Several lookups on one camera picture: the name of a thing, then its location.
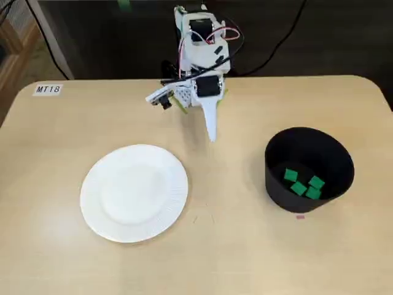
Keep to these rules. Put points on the black round pot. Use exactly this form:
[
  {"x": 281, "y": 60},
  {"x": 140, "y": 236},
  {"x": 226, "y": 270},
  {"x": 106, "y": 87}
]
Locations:
[{"x": 334, "y": 159}]

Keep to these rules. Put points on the white paper plate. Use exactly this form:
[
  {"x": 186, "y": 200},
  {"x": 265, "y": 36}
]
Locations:
[{"x": 132, "y": 196}]

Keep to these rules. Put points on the small pink tape mark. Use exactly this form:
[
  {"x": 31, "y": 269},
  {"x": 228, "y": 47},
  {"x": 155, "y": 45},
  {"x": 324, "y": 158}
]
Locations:
[{"x": 301, "y": 217}]

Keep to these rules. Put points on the green cube block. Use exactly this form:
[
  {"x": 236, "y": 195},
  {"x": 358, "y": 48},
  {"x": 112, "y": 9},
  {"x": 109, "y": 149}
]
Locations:
[
  {"x": 316, "y": 182},
  {"x": 313, "y": 193},
  {"x": 290, "y": 175},
  {"x": 298, "y": 187}
]

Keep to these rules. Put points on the green tape strip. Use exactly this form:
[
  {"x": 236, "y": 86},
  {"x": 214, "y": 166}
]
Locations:
[
  {"x": 222, "y": 96},
  {"x": 181, "y": 106}
]

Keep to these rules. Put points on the white MT18 label sticker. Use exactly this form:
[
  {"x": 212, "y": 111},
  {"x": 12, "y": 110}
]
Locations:
[{"x": 47, "y": 89}]

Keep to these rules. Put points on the wooden shelf frame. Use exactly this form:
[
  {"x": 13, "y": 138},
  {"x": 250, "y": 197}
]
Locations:
[{"x": 18, "y": 46}]

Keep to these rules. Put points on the wrist camera on white mount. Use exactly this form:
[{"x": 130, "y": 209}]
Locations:
[{"x": 158, "y": 96}]

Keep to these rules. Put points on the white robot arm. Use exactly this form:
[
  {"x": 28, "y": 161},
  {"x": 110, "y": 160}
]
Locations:
[{"x": 202, "y": 52}]

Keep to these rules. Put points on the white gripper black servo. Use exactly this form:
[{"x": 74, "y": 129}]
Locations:
[{"x": 206, "y": 86}]

